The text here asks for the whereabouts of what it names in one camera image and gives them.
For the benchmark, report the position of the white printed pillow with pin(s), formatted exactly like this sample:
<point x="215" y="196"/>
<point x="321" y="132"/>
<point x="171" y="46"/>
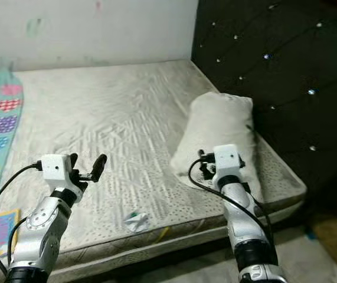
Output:
<point x="218" y="127"/>

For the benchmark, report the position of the white paper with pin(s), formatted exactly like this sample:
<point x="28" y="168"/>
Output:
<point x="136" y="222"/>

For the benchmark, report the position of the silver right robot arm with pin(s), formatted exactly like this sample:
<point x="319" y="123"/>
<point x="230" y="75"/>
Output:
<point x="245" y="224"/>

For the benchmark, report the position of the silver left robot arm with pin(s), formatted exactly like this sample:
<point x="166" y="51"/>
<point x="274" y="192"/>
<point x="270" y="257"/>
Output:
<point x="41" y="230"/>

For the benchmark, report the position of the teal blanket with hearts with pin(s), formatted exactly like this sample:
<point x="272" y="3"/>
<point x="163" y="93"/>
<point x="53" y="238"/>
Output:
<point x="0" y="135"/>

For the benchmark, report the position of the black tufted headboard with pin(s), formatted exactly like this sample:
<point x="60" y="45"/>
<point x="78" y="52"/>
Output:
<point x="280" y="76"/>

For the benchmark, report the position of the brown floor rug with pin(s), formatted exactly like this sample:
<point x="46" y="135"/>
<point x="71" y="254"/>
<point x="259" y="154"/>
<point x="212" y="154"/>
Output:
<point x="333" y="242"/>

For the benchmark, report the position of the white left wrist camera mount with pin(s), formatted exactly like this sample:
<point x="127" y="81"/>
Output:
<point x="56" y="170"/>

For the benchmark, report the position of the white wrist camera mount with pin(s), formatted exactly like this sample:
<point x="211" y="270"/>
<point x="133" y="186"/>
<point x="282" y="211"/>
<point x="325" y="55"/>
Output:
<point x="56" y="170"/>
<point x="228" y="159"/>

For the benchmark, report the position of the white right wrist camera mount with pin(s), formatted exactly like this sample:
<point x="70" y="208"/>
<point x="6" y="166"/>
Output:
<point x="228" y="159"/>

